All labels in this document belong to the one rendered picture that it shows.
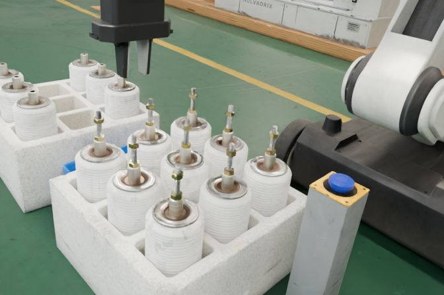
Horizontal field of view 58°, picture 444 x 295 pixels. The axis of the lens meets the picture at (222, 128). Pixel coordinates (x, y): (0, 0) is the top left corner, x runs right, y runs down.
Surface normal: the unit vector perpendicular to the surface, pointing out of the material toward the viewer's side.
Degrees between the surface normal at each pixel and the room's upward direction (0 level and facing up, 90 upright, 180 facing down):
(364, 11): 90
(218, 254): 0
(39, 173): 90
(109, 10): 90
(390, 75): 50
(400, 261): 0
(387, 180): 46
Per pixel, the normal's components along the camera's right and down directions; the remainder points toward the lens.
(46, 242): 0.09, -0.90
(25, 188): 0.66, 0.38
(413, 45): -0.60, -0.22
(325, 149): -0.47, -0.45
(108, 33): -0.05, 0.44
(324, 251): -0.71, 0.25
